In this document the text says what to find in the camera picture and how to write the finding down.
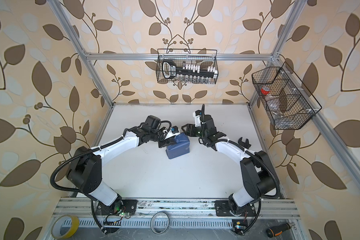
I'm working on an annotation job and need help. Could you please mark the blue wrapping paper sheet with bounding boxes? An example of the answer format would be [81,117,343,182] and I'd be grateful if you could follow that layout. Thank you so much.
[166,133,190,160]

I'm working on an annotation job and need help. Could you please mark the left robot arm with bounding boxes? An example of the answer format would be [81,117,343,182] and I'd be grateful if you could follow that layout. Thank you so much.
[50,115,180,207]

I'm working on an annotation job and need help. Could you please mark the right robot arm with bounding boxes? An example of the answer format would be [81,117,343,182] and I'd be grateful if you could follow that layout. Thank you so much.
[182,105,281,216]

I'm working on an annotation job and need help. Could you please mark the black adjustable wrench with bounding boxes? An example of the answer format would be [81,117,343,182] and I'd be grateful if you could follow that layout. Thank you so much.
[238,137,252,149]

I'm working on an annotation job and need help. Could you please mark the black socket set holder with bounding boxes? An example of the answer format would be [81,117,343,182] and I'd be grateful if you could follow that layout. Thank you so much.
[161,60,219,79]

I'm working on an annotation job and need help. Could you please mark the yellow tape roll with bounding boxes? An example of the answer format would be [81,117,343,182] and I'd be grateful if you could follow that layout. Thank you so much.
[51,215,80,240]

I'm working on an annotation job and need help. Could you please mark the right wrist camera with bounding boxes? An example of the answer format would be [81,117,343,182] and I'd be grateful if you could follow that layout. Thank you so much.
[193,110,205,127]

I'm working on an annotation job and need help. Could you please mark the back wire basket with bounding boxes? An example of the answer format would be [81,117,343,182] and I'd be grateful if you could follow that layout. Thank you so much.
[156,48,219,85]

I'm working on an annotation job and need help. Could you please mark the wire basket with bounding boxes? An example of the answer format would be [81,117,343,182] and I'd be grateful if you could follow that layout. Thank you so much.
[252,62,322,130]
[156,48,219,85]

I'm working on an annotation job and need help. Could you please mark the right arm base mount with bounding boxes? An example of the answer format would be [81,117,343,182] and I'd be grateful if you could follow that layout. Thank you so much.
[215,200,256,218]

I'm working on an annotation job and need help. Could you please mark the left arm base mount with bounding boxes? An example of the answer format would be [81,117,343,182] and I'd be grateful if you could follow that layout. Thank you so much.
[98,199,138,216]

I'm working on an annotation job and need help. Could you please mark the right wire basket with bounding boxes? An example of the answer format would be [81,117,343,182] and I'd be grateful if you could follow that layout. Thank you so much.
[252,62,322,130]

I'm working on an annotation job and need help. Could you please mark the grey cable loop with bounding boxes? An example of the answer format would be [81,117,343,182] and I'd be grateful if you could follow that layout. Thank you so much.
[150,211,171,235]

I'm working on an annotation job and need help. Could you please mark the orange handled screwdriver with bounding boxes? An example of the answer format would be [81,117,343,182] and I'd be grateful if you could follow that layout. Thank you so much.
[265,223,295,238]

